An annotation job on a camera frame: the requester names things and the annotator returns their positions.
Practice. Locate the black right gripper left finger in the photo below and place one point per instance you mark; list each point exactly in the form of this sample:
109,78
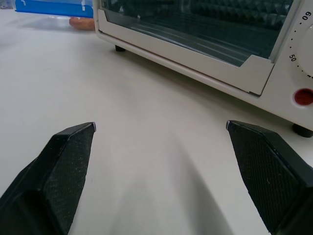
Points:
53,176

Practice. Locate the glass oven door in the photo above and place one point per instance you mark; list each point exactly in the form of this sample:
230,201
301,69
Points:
195,31

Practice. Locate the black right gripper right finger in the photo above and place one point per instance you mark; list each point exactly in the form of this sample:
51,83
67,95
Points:
274,176

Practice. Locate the white toaster oven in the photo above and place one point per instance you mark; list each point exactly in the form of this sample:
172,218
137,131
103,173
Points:
185,58

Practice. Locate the orange sausage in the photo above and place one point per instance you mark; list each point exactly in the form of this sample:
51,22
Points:
82,23

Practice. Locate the red indicator light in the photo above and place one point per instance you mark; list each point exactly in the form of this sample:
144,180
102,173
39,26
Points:
304,97

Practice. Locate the blue plastic box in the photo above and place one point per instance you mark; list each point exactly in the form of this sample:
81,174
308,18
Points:
53,7

